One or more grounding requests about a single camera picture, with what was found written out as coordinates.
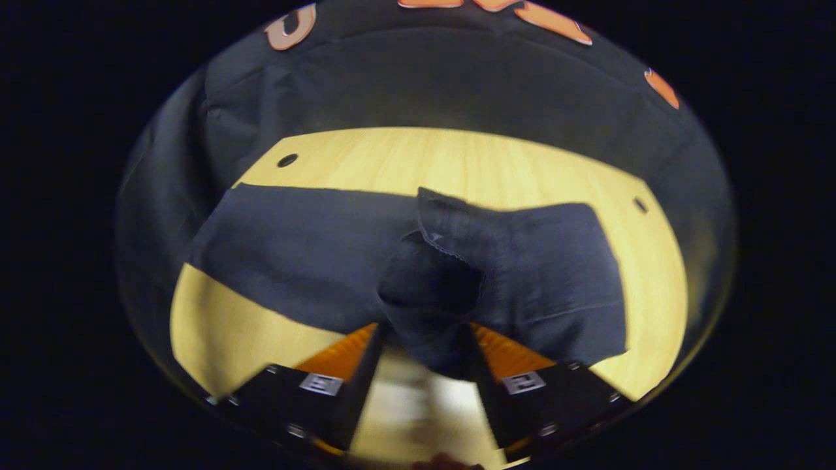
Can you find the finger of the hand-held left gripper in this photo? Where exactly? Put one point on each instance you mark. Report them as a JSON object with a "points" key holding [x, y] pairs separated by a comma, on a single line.
{"points": [[499, 411], [359, 405]]}

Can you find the dark grey jeans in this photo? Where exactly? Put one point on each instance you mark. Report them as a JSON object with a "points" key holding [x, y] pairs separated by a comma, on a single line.
{"points": [[313, 261]]}

